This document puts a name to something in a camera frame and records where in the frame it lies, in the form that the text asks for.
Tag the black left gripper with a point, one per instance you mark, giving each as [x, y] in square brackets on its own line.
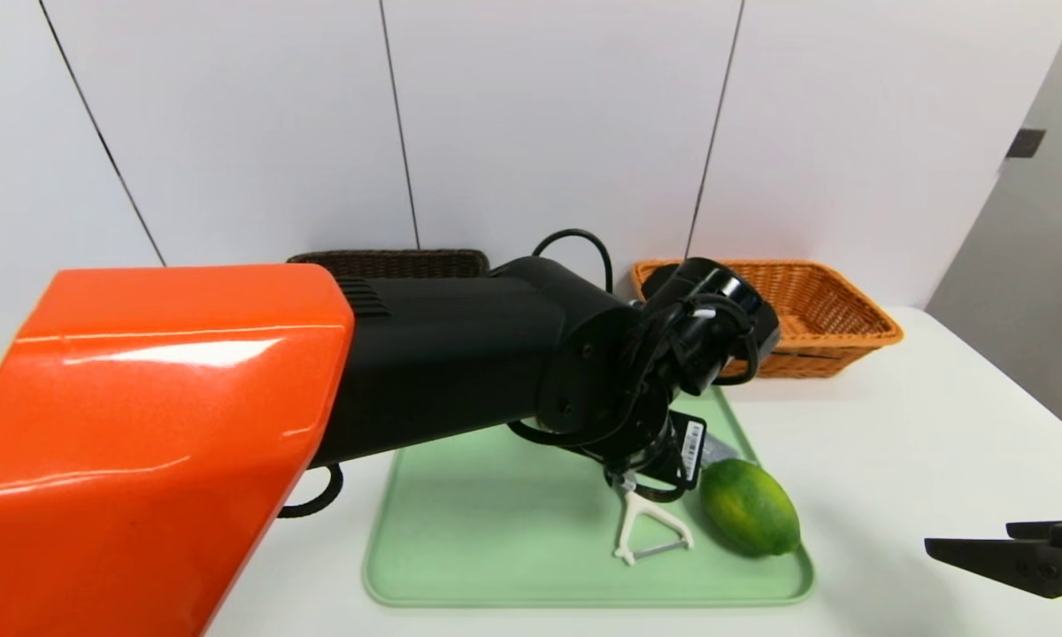
[688, 452]

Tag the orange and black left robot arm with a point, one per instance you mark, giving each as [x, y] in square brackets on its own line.
[142, 425]

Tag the orange wicker basket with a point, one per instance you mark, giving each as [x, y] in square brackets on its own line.
[832, 327]

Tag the dark brown wicker basket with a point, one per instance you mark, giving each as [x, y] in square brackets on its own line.
[389, 263]

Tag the grey pencil lead case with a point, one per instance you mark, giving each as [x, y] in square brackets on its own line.
[721, 449]

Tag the green lime fruit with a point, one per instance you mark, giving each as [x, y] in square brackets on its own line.
[750, 509]

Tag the light green plastic tray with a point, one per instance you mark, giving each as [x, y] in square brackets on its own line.
[496, 548]

